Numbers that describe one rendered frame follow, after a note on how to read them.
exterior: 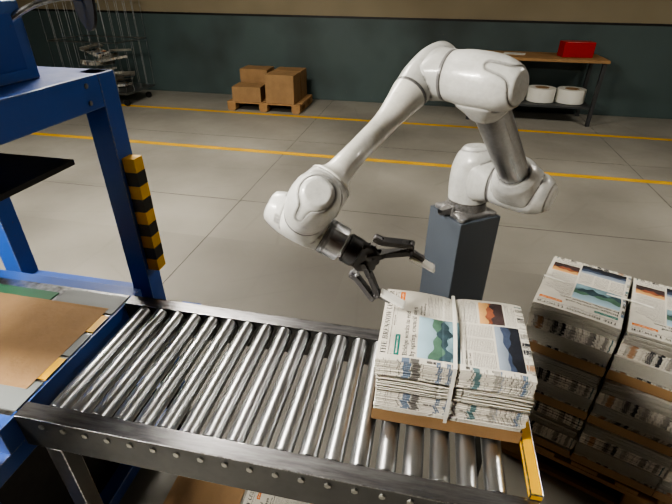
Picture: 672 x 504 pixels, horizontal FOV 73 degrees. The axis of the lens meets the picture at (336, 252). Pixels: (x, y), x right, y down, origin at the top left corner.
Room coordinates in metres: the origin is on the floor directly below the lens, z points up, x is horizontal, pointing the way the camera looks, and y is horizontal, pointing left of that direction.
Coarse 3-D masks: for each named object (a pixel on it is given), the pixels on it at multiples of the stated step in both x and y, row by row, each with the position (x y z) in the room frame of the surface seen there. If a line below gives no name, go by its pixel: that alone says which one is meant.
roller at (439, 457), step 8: (432, 432) 0.77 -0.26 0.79; (440, 432) 0.76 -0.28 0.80; (448, 432) 0.77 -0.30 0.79; (432, 440) 0.74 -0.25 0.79; (440, 440) 0.74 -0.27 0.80; (448, 440) 0.74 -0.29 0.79; (432, 448) 0.72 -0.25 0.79; (440, 448) 0.71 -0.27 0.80; (448, 448) 0.72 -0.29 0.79; (432, 456) 0.70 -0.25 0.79; (440, 456) 0.69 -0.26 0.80; (448, 456) 0.70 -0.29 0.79; (432, 464) 0.68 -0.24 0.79; (440, 464) 0.67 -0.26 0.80; (448, 464) 0.68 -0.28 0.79; (432, 472) 0.65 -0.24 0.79; (440, 472) 0.65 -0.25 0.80; (448, 472) 0.66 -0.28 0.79; (440, 480) 0.63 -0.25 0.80; (448, 480) 0.64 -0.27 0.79
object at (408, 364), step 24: (384, 312) 0.96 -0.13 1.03; (408, 312) 0.96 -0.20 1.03; (432, 312) 0.97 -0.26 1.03; (384, 336) 0.87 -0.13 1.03; (408, 336) 0.87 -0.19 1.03; (432, 336) 0.87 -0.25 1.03; (384, 360) 0.79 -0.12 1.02; (408, 360) 0.78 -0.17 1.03; (432, 360) 0.79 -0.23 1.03; (384, 384) 0.79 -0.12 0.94; (408, 384) 0.78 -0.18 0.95; (432, 384) 0.77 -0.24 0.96; (384, 408) 0.79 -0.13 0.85; (408, 408) 0.78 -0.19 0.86; (432, 408) 0.77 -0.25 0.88
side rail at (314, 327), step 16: (128, 304) 1.29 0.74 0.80; (144, 304) 1.28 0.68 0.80; (160, 304) 1.28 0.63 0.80; (176, 304) 1.28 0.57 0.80; (192, 304) 1.29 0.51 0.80; (224, 320) 1.21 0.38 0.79; (240, 320) 1.20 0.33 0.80; (256, 320) 1.20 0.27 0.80; (272, 320) 1.20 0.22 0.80; (288, 320) 1.20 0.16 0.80; (304, 320) 1.20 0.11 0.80; (272, 336) 1.18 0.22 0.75; (352, 336) 1.13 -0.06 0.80; (368, 336) 1.13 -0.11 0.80; (368, 352) 1.11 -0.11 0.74
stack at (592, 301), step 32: (544, 288) 1.37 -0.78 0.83; (576, 288) 1.37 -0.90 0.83; (608, 288) 1.37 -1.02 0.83; (640, 288) 1.37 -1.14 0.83; (544, 320) 1.27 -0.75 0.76; (576, 320) 1.21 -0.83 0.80; (608, 320) 1.19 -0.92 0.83; (640, 320) 1.19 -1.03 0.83; (576, 352) 1.20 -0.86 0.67; (608, 352) 1.15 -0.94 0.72; (640, 352) 1.11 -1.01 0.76; (544, 384) 1.23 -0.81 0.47; (576, 384) 1.18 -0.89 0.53; (608, 384) 1.13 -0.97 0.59; (544, 416) 1.22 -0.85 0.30; (608, 416) 1.11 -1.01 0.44; (640, 416) 1.06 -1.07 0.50; (512, 448) 1.25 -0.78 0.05; (544, 448) 1.19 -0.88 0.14; (576, 448) 1.13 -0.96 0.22; (608, 448) 1.09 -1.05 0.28; (640, 448) 1.04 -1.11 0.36; (576, 480) 1.12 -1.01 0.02; (608, 480) 1.07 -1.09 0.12; (640, 480) 1.01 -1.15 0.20
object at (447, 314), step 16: (448, 304) 1.01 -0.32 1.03; (448, 320) 0.94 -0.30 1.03; (464, 320) 0.94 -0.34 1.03; (448, 336) 0.87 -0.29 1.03; (464, 336) 0.87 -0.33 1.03; (448, 352) 0.81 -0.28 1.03; (464, 352) 0.81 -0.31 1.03; (448, 368) 0.76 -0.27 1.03; (464, 368) 0.76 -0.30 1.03; (448, 384) 0.76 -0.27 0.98; (464, 384) 0.75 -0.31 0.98; (448, 416) 0.76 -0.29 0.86
